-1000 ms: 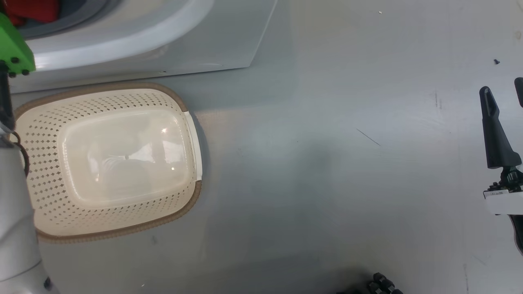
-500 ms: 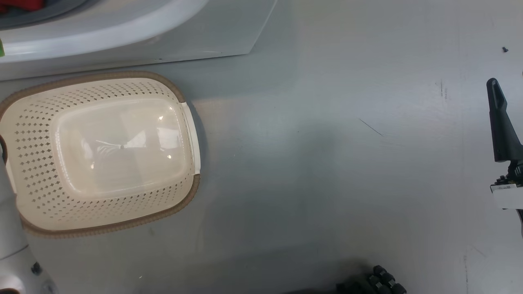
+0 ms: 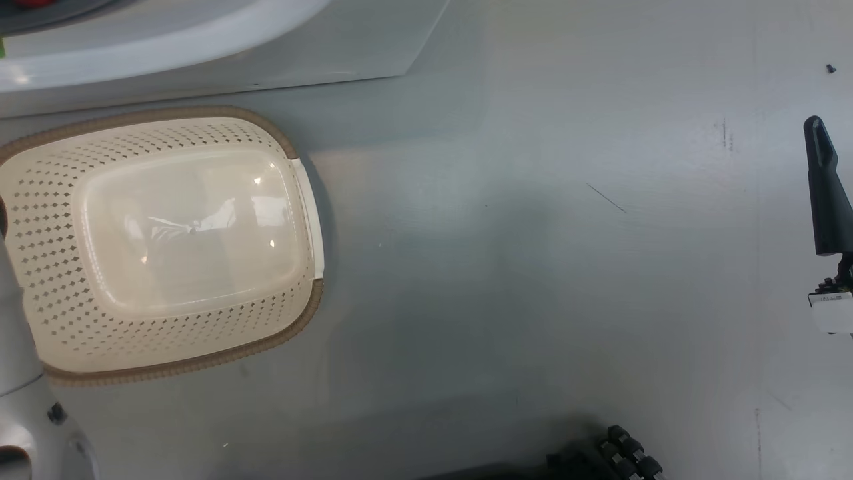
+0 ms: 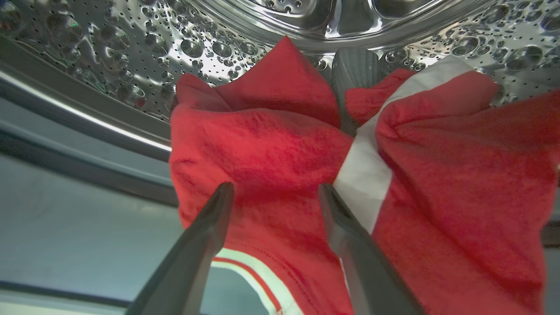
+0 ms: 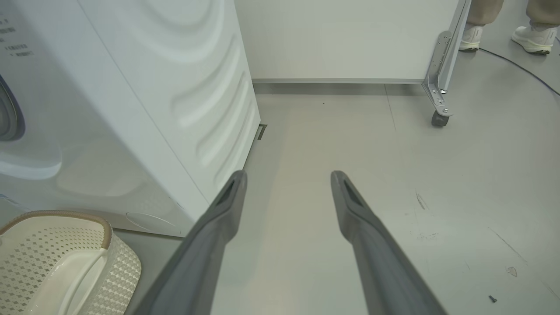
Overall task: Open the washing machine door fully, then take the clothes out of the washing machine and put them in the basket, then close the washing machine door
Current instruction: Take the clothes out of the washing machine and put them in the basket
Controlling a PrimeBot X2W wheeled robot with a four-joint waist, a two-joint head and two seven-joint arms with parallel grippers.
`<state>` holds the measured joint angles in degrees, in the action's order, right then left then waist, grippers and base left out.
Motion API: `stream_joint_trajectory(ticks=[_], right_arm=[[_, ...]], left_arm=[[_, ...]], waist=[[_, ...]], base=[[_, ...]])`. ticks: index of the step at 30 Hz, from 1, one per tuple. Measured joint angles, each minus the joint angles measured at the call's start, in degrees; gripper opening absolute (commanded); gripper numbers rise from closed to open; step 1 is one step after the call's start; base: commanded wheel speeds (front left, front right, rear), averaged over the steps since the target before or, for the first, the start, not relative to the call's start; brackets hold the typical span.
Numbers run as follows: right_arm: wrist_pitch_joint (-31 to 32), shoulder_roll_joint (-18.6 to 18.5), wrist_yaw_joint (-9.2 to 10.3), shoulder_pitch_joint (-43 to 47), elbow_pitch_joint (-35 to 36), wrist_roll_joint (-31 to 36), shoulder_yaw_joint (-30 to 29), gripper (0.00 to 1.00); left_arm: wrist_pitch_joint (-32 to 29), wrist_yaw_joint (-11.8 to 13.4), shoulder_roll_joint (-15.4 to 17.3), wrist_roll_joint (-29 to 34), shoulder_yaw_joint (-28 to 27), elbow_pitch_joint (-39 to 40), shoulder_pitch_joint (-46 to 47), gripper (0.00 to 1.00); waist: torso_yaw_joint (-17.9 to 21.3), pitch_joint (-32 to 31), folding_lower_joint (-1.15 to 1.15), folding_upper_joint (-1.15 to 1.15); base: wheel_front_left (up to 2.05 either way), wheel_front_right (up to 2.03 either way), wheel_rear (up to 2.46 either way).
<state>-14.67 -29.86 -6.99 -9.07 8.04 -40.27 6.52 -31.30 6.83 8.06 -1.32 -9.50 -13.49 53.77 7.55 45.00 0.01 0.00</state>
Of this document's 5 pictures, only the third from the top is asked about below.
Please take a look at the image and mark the white front-load washing machine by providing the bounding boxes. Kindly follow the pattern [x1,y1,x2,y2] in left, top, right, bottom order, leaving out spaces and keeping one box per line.
[0,0,454,119]

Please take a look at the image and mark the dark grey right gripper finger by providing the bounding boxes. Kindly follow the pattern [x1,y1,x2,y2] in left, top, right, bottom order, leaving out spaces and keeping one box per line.
[803,115,853,257]

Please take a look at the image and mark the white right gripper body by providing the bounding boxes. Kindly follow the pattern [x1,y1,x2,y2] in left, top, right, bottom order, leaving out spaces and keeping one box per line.
[808,253,853,334]

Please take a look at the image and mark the grey rubber door seal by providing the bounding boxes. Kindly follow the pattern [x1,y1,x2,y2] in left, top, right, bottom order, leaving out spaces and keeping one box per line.
[0,0,115,37]

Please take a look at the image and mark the cream perforated laundry basket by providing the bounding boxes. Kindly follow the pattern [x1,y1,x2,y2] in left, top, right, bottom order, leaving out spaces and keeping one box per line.
[0,107,325,387]

